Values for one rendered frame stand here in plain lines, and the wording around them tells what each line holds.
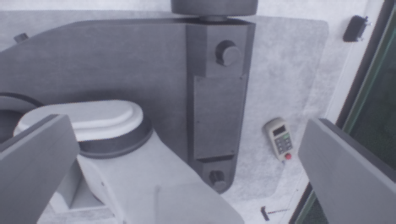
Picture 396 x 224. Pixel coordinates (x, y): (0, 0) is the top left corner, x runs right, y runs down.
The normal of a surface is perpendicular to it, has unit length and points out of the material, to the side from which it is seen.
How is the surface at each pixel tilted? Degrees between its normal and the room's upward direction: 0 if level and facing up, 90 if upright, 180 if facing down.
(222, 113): 0
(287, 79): 0
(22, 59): 0
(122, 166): 90
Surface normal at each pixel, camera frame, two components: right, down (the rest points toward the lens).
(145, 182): 0.01, -0.87
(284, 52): 0.18, 0.49
